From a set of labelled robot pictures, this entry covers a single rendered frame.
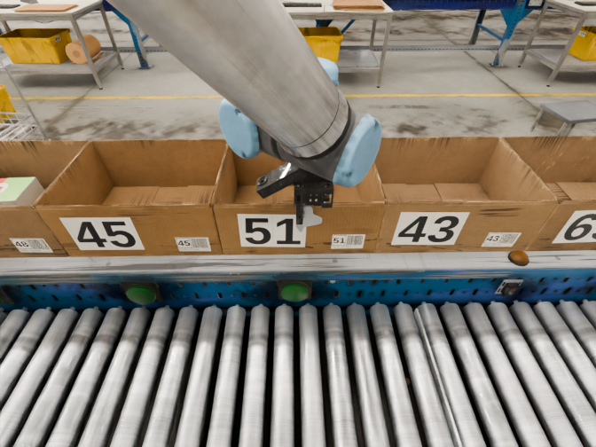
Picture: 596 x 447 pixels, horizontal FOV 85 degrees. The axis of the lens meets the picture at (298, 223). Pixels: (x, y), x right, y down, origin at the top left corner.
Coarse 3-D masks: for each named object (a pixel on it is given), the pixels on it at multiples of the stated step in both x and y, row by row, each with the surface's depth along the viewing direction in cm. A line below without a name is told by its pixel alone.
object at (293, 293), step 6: (282, 288) 83; (288, 288) 82; (294, 288) 82; (300, 288) 82; (306, 288) 83; (282, 294) 83; (288, 294) 83; (294, 294) 83; (300, 294) 83; (306, 294) 84; (288, 300) 85; (294, 300) 85; (300, 300) 85
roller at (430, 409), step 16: (400, 304) 89; (400, 320) 86; (400, 336) 84; (416, 336) 82; (416, 352) 79; (416, 368) 76; (416, 384) 75; (432, 384) 74; (416, 400) 74; (432, 400) 71; (432, 416) 69; (432, 432) 67; (448, 432) 67
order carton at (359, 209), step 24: (240, 168) 100; (264, 168) 100; (216, 192) 77; (240, 192) 101; (288, 192) 102; (336, 192) 101; (360, 192) 100; (216, 216) 75; (336, 216) 75; (360, 216) 76; (312, 240) 81
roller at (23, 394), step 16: (64, 320) 85; (48, 336) 82; (64, 336) 84; (48, 352) 79; (32, 368) 76; (48, 368) 78; (32, 384) 74; (16, 400) 71; (32, 400) 73; (0, 416) 69; (16, 416) 70; (0, 432) 67; (16, 432) 69
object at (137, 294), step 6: (132, 288) 81; (138, 288) 81; (144, 288) 81; (126, 294) 83; (132, 294) 82; (138, 294) 82; (144, 294) 82; (150, 294) 82; (132, 300) 84; (138, 300) 84; (144, 300) 84; (150, 300) 84
